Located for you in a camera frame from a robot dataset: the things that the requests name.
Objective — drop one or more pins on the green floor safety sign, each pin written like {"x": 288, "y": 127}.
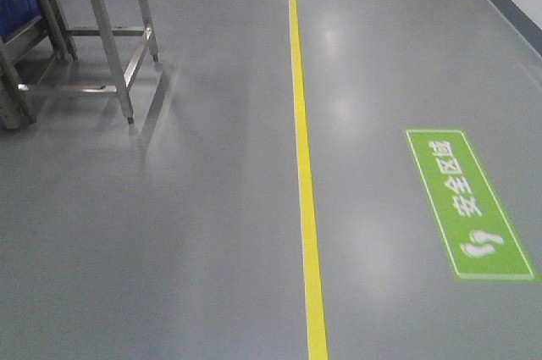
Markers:
{"x": 480, "y": 239}

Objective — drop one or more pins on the blue bin under table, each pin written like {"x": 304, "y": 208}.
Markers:
{"x": 15, "y": 14}

